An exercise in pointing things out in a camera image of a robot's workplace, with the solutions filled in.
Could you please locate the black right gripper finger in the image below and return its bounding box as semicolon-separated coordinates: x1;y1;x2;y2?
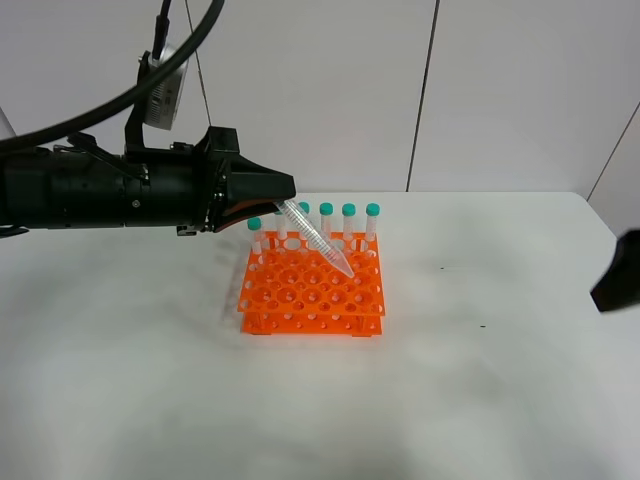
590;229;640;313

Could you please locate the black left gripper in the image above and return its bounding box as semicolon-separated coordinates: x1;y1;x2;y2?
123;127;295;235

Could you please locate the green-capped test tube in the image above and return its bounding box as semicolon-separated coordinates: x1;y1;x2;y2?
247;217;264;263
275;200;354;278

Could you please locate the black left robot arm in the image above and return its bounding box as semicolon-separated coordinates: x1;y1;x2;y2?
1;127;296;237

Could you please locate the row tube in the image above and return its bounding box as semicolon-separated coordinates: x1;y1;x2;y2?
275;211;288;241
342;203;356;242
365;203;380;243
298;201;310;214
319;202;334;241

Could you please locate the orange test tube rack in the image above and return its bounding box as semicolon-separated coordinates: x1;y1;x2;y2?
237;230;386;337

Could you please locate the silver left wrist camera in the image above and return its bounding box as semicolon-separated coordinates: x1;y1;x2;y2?
141;44;188;131

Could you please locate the black left camera cable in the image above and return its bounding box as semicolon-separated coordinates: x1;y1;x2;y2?
0;0;226;156

